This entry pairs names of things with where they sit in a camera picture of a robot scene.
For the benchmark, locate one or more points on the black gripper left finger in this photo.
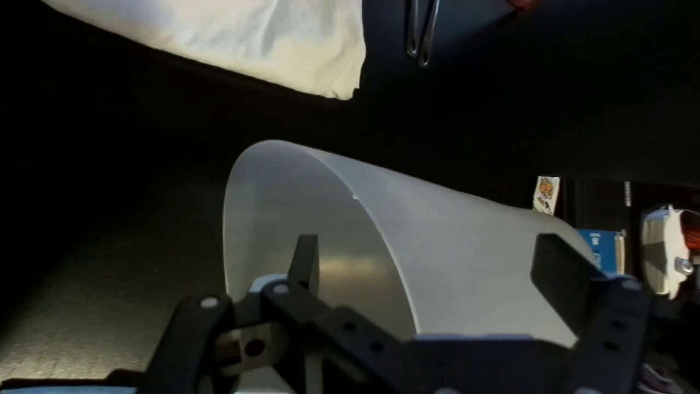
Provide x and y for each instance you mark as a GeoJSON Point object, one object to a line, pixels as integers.
{"type": "Point", "coordinates": [304, 262]}

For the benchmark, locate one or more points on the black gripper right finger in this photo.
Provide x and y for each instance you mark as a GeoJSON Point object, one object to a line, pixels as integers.
{"type": "Point", "coordinates": [560, 276]}

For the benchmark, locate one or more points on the white translucent cone shade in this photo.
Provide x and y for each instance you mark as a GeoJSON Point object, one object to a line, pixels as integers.
{"type": "Point", "coordinates": [438, 248]}

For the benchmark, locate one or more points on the small orange print packet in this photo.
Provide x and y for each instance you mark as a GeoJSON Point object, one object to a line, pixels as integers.
{"type": "Point", "coordinates": [548, 195]}

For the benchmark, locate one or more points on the white plastic container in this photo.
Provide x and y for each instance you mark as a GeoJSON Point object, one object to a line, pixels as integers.
{"type": "Point", "coordinates": [664, 253]}

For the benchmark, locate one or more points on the large folded white cloth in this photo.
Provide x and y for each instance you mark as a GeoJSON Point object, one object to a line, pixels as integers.
{"type": "Point", "coordinates": [242, 35]}

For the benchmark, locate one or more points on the metal tongs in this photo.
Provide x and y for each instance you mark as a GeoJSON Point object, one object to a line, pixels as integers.
{"type": "Point", "coordinates": [414, 35]}

